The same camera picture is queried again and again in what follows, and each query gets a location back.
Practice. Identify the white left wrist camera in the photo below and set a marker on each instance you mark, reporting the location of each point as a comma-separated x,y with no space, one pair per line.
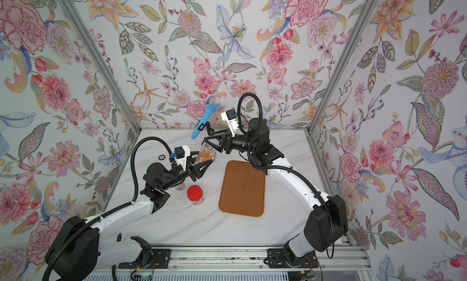
179,157

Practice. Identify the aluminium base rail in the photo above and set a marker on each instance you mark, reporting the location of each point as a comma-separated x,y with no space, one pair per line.
243,263

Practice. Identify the red lidded plastic jar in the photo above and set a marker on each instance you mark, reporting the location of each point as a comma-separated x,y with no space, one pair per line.
195,194

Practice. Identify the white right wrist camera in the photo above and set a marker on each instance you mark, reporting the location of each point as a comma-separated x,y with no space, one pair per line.
231,119

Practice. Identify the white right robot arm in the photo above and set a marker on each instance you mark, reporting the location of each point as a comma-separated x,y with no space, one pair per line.
326,222

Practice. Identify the clear jar with candies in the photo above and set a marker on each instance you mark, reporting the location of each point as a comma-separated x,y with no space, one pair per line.
206,153

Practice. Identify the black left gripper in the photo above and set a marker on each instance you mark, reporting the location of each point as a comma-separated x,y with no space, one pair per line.
191,168

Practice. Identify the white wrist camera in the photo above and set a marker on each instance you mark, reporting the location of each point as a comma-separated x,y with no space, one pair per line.
179,157
231,119

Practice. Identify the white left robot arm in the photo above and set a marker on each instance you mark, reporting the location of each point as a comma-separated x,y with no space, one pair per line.
83,245

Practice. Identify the blue microphone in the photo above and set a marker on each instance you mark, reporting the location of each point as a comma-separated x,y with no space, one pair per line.
210,110

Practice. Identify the small clear jar of candies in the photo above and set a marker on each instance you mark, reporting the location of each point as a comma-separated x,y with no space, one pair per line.
180,187

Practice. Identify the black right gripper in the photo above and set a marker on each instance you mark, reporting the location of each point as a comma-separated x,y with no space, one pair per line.
224,143

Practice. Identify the brown wooden tray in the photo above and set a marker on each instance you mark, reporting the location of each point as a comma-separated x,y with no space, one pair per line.
243,190

